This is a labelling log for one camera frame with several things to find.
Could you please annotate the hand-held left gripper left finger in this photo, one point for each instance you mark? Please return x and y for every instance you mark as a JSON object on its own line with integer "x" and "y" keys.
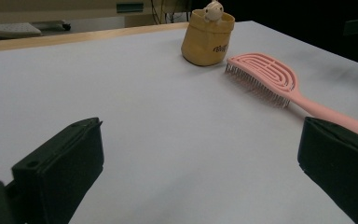
{"x": 62, "y": 161}

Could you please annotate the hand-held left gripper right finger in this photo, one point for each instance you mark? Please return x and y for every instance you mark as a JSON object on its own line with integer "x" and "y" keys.
{"x": 341, "y": 158}

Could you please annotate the small brown cup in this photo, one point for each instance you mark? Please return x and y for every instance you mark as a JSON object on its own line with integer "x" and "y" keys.
{"x": 205, "y": 43}

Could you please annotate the cream plush toy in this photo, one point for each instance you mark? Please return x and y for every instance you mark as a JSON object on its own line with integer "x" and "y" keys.
{"x": 213, "y": 11}

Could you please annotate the wooden desk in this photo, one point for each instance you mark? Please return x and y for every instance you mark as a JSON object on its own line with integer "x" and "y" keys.
{"x": 74, "y": 12}

